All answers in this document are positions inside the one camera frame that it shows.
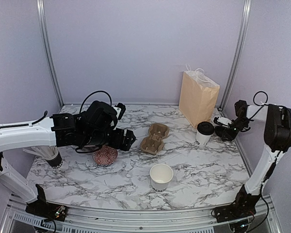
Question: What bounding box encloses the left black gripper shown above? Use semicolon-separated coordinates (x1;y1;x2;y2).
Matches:
83;127;136;151

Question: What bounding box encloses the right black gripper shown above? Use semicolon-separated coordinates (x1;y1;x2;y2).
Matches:
222;118;249;141

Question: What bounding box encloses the brown cardboard cup carrier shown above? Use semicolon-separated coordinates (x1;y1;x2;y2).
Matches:
140;123;169;155

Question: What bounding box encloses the black cup lid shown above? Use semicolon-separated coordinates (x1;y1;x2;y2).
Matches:
197;121;214;136
214;126;228;140

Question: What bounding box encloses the white paper cup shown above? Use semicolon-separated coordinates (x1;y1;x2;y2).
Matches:
195;131;212;147
149;164;174;192

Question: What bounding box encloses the brown paper bag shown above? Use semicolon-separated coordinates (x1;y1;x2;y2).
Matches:
178;64;220;128

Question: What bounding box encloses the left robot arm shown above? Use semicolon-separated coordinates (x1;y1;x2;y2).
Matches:
0;100;136;216

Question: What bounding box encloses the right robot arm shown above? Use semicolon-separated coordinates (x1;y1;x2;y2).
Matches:
214;100;291;217

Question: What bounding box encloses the red patterned bowl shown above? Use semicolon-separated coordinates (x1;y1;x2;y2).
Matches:
92;145;118;166

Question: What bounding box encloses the black cup with straws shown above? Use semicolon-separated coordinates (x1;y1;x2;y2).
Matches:
23;146;63;169

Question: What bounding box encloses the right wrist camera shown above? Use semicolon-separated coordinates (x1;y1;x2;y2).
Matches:
213;116;233;128

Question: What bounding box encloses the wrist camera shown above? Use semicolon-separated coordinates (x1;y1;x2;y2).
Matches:
113;102;126;120
213;116;233;128

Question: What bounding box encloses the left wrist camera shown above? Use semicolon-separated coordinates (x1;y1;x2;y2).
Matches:
113;102;126;120

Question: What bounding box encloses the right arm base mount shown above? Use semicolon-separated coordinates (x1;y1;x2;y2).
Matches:
211;204;256;223

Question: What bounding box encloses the right aluminium frame post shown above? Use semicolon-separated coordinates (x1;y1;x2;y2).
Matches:
220;0;252;111

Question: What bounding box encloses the aluminium frame post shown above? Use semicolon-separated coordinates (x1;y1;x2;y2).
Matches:
36;0;64;108
220;0;252;111

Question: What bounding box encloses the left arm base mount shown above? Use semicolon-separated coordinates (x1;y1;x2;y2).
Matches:
25;202;68;222

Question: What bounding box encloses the left aluminium frame post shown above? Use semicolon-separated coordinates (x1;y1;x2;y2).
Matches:
36;0;64;108

